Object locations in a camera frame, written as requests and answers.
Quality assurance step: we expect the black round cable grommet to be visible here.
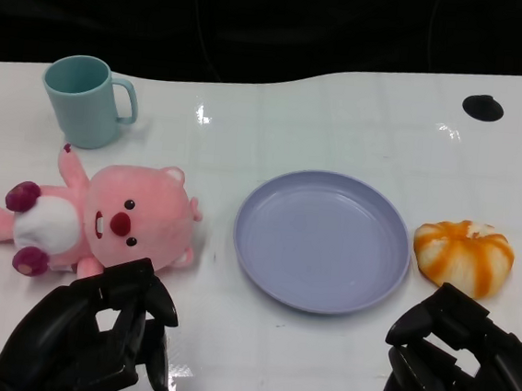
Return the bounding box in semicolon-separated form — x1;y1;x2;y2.
461;92;506;122

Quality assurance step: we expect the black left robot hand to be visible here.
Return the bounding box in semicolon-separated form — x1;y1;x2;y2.
0;243;186;391

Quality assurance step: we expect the teal plastic mug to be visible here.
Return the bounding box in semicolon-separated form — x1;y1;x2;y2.
36;51;145;155

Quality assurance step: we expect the orange striped white bun toy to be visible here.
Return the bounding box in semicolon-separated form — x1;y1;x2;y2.
408;214;518;304

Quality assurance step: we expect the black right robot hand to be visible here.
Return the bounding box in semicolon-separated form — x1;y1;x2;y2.
378;276;522;391

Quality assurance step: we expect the pink plush doll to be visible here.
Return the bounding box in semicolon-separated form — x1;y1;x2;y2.
0;135;210;294

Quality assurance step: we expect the purple plastic plate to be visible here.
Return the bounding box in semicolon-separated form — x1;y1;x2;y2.
226;162;420;323

